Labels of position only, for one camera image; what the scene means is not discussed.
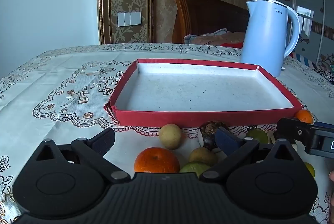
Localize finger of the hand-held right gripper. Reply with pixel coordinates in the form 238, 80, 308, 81
312, 121, 334, 128
276, 117, 314, 141

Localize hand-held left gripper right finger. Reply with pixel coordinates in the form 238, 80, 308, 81
200, 126, 303, 183

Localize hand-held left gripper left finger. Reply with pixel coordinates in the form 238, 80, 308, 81
34, 127, 131, 184

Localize small orange tangerine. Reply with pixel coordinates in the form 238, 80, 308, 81
295, 109, 314, 125

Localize dark water chestnut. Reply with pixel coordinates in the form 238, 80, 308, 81
198, 121, 230, 153

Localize small green tangerine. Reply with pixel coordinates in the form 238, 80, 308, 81
303, 161, 316, 179

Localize tan longan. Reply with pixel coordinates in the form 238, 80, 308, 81
159, 123, 182, 150
188, 147, 218, 167

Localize large green tangerine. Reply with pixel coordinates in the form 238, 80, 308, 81
246, 128, 269, 144

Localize green cucumber piece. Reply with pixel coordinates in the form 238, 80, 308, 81
180, 161, 210, 178

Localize large orange tangerine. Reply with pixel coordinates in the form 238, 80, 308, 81
134, 147, 180, 174

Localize red cardboard tray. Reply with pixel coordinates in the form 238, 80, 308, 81
104, 58, 304, 127

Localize colourful striped bedding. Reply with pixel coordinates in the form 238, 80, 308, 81
286, 51, 334, 85

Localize light blue electric kettle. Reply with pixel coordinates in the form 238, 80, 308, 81
239, 0, 301, 78

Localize pink and grey blanket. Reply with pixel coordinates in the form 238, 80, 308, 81
184, 28, 246, 49

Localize floral sliding door wardrobe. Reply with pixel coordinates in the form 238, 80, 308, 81
260, 0, 334, 69

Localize wooden headboard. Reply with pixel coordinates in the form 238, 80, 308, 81
171, 0, 250, 44

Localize white light switch panel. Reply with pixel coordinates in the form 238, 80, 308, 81
117, 11, 142, 27

